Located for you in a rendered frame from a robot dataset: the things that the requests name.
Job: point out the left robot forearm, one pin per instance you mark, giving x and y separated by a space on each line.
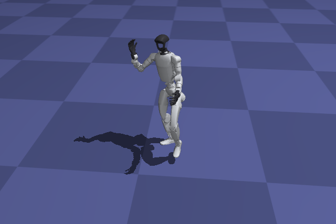
179 85

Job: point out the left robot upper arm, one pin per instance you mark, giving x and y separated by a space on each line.
176 60

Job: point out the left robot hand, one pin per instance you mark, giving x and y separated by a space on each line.
175 98

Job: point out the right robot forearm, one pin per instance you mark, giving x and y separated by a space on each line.
135 61

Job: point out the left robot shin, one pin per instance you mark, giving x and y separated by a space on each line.
175 135

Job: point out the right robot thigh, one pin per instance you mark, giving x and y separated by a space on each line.
163 104

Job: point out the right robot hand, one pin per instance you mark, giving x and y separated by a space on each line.
132 48

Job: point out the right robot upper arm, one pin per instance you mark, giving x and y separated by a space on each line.
147 62

